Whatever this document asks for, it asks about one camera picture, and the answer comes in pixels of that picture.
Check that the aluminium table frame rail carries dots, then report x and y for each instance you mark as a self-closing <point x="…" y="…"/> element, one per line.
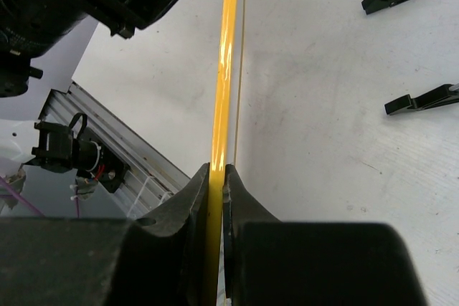
<point x="151" y="178"/>

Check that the yellow framed whiteboard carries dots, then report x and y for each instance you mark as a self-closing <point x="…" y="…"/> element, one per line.
<point x="220" y="129"/>

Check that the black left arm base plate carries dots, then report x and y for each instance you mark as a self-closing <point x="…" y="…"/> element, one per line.
<point x="62" y="148"/>

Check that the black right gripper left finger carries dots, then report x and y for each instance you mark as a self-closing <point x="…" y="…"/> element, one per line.
<point x="155" y="260"/>

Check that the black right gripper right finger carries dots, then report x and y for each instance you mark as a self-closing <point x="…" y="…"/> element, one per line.
<point x="272" y="262"/>

